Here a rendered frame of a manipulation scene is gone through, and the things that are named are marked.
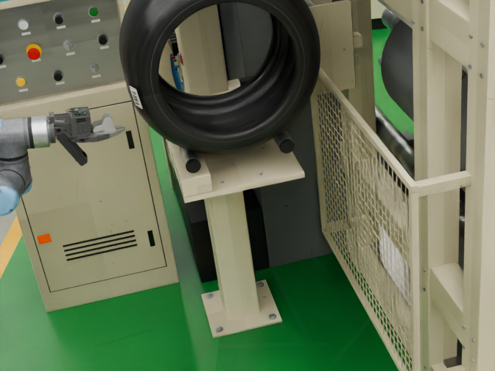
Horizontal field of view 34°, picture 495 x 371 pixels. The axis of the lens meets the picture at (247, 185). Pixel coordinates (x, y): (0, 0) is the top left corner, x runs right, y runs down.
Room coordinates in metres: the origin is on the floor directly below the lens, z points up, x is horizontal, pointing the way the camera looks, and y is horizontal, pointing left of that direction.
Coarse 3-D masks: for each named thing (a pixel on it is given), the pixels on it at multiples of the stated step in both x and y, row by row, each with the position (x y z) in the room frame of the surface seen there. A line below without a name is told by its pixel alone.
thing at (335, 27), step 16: (304, 0) 2.52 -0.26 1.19; (320, 0) 2.63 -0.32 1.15; (336, 0) 2.59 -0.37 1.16; (320, 16) 2.44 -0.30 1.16; (336, 16) 2.45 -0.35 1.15; (320, 32) 2.44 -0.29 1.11; (336, 32) 2.44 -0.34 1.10; (352, 32) 2.45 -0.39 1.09; (320, 48) 2.44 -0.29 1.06; (336, 48) 2.44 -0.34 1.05; (352, 48) 2.45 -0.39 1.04; (320, 64) 2.44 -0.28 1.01; (336, 64) 2.44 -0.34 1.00; (352, 64) 2.45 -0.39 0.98; (336, 80) 2.44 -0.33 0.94; (352, 80) 2.45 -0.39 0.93
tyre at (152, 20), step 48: (144, 0) 2.15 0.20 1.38; (192, 0) 2.08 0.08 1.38; (240, 0) 2.09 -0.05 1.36; (288, 0) 2.13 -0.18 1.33; (144, 48) 2.06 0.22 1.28; (288, 48) 2.38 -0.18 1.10; (144, 96) 2.06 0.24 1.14; (192, 96) 2.35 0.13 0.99; (240, 96) 2.36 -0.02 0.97; (288, 96) 2.11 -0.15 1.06; (192, 144) 2.07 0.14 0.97; (240, 144) 2.09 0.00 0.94
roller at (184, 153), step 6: (180, 150) 2.17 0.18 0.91; (186, 150) 2.13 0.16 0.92; (186, 156) 2.10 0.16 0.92; (192, 156) 2.09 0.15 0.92; (186, 162) 2.08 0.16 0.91; (192, 162) 2.07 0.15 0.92; (198, 162) 2.07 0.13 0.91; (186, 168) 2.07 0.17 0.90; (192, 168) 2.07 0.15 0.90; (198, 168) 2.07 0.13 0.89
